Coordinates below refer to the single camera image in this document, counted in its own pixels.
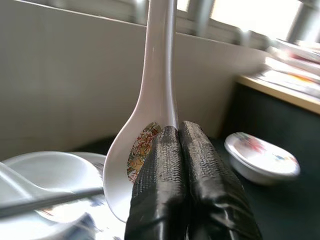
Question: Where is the white patterned bowl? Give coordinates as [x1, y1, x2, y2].
[223, 131, 302, 187]

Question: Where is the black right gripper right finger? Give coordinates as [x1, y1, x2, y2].
[178, 120, 264, 240]

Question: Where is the light wooden shelf board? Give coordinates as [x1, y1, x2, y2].
[234, 74, 320, 116]

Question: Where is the stack of papers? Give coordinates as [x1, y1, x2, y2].
[254, 37, 320, 98]

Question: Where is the grey window frame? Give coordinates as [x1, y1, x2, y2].
[132, 0, 320, 47]

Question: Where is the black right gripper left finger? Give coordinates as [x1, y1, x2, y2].
[124, 125, 187, 240]

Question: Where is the black chopstick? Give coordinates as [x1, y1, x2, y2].
[0, 186, 105, 219]

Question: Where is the plain white soup spoon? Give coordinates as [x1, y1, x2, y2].
[0, 161, 76, 202]

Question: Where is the white patterned plate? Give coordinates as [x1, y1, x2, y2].
[34, 193, 127, 240]

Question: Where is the white patterned soup spoon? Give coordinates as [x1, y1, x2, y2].
[102, 0, 180, 224]

